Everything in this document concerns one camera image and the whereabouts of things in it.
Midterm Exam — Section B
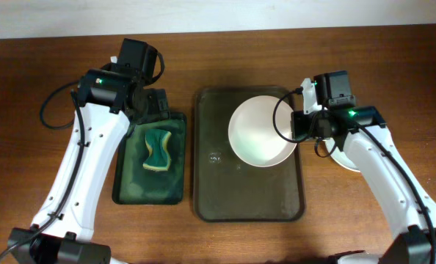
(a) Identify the green and yellow sponge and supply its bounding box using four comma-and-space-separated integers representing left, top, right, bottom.
143, 129, 172, 172

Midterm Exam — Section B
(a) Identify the pale green plate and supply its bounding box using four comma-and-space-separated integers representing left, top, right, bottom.
324, 139, 360, 172

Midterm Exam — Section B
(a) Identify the white plate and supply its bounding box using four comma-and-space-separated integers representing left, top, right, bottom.
228, 95, 297, 167

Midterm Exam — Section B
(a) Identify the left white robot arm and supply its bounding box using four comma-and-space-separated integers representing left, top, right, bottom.
0, 38, 168, 263

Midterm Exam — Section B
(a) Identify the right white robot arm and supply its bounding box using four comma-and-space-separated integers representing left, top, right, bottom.
291, 71, 436, 263

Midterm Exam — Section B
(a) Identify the small dark green tray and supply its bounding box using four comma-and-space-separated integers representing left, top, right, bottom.
112, 112, 186, 205

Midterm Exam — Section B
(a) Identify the large brown serving tray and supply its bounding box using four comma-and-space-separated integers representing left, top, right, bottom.
193, 86, 305, 222

